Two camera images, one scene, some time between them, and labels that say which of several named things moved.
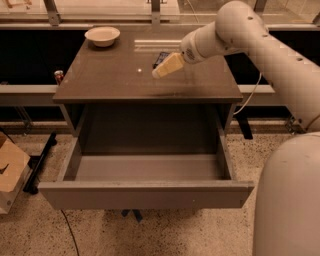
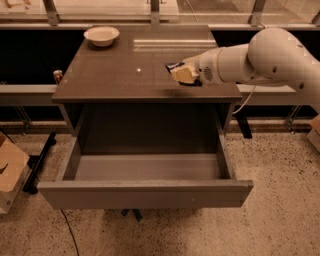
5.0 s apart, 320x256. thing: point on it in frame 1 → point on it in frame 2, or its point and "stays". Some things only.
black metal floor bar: x=30 y=186 stays
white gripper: x=189 y=50 → x=205 y=70
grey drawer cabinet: x=111 y=95 stays
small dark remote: x=160 y=58 → x=170 y=66
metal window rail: x=155 y=24 stays
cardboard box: x=15 y=168 stays
